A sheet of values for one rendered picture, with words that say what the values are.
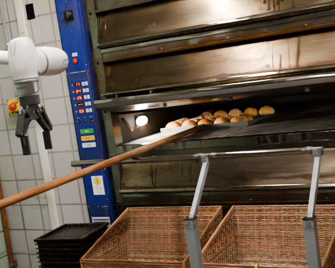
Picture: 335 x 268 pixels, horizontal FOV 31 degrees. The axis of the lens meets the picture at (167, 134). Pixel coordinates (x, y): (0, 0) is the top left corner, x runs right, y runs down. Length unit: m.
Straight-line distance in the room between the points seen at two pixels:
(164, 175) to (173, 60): 0.59
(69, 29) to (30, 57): 1.06
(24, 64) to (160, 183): 1.17
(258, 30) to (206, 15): 0.26
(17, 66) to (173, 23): 0.99
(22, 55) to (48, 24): 1.18
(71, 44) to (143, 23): 0.44
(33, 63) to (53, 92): 1.18
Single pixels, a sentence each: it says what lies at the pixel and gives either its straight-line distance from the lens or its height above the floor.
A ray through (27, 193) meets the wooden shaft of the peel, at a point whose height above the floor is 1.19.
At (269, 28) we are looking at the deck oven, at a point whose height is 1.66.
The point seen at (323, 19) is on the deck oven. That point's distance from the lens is 2.72.
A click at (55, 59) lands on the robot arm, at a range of 2.35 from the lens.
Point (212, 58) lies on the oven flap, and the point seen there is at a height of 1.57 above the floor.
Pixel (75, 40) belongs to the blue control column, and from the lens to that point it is 3.26.
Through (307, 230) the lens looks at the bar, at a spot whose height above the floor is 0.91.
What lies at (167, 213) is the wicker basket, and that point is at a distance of 3.10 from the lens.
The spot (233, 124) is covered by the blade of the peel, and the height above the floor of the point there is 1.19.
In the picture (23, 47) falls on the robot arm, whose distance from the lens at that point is 2.25.
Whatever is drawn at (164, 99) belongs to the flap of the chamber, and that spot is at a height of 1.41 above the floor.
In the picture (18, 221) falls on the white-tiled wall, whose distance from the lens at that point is 3.79.
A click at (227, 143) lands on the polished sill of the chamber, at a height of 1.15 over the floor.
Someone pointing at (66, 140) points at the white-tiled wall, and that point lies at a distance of 3.41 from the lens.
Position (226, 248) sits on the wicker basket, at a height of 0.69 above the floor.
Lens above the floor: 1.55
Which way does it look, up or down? 6 degrees down
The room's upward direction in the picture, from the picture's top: 8 degrees counter-clockwise
